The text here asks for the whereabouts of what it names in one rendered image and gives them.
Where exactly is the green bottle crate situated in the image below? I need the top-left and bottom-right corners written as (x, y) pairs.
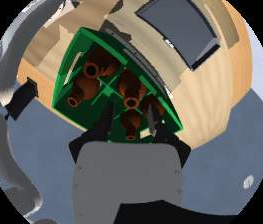
top-left (52, 27), bottom-right (184, 143)

